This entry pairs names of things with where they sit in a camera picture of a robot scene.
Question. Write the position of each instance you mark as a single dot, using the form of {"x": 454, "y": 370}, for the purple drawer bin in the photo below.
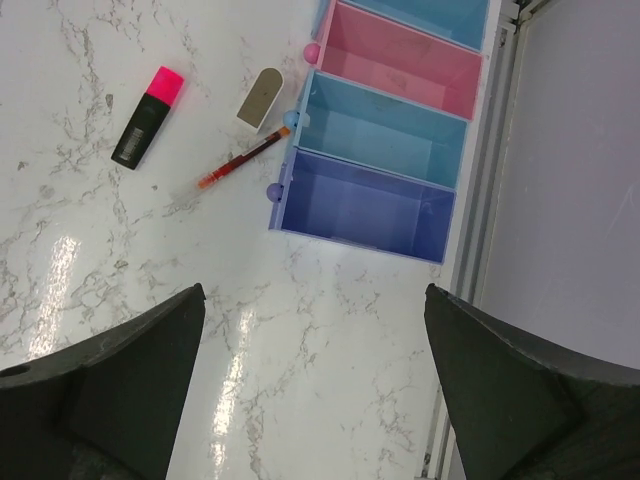
{"x": 326, "y": 198}

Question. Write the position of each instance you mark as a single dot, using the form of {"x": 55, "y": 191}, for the white pink correction tape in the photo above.
{"x": 260, "y": 99}

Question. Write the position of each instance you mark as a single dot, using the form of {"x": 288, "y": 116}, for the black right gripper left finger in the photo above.
{"x": 108, "y": 407}

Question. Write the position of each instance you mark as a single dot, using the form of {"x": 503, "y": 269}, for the pink highlighter black body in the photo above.
{"x": 148, "y": 117}

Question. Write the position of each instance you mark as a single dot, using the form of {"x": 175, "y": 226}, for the red ink pen refill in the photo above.
{"x": 194, "y": 188}

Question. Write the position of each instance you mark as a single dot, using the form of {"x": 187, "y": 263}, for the aluminium frame rail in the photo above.
{"x": 475, "y": 209}

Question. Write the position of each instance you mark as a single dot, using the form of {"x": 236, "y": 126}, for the pink drawer bin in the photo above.
{"x": 386, "y": 55}

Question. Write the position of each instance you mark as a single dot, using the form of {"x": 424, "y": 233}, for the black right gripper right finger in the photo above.
{"x": 523, "y": 407}

